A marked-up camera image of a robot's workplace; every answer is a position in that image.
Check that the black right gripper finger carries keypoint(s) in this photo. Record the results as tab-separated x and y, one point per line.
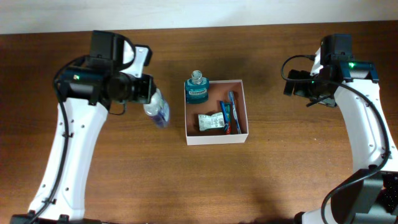
303	88
290	85

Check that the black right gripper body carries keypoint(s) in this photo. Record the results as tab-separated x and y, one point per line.
320	93

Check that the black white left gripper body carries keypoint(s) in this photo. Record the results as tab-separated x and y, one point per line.
136	89

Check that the clear hand soap pump bottle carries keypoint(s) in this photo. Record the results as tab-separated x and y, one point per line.
158	110

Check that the blue white capped toothbrush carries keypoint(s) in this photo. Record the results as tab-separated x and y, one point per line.
234	111

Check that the pink cardboard box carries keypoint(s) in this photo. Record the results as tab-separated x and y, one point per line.
217	92

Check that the blue razor handle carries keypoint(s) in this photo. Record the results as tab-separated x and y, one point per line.
223	113

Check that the teal mouthwash bottle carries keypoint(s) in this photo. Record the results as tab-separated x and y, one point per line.
196	88

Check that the green white soap packet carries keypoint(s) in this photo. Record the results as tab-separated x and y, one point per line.
208	122

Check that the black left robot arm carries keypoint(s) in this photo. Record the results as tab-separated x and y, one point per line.
85	88

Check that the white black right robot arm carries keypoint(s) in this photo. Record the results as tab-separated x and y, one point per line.
369	195

